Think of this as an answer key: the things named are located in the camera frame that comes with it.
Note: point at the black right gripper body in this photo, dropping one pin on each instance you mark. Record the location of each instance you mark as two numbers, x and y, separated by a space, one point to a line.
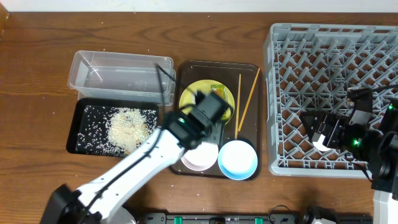
339 126

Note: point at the white cup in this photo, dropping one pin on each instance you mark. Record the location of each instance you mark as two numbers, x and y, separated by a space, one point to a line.
319 144

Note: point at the orange green snack wrapper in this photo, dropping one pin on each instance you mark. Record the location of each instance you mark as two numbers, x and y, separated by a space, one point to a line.
220 90

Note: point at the pink bowl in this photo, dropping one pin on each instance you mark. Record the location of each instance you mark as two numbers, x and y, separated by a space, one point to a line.
202 157

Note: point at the light blue bowl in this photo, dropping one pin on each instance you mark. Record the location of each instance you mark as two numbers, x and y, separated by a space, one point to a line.
237 160

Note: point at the wooden chopstick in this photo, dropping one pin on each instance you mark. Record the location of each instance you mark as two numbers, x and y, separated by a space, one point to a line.
249 99
237 108

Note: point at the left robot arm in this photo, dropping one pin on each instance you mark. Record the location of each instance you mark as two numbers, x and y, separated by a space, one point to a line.
101 199

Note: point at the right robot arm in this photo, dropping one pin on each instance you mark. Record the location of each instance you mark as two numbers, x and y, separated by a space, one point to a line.
377 147

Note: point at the grey plastic dishwasher rack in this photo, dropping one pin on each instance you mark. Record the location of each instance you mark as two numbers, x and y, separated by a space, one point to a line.
311 67

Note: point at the clear plastic waste bin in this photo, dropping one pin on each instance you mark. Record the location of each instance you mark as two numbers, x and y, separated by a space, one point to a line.
123 76

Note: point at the dark brown serving tray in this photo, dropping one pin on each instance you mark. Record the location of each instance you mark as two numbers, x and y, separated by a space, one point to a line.
244 92

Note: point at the black tray with rice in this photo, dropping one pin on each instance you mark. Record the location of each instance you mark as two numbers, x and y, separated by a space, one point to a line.
115 128

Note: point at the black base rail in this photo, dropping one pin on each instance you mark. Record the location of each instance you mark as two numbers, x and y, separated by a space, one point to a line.
162 218

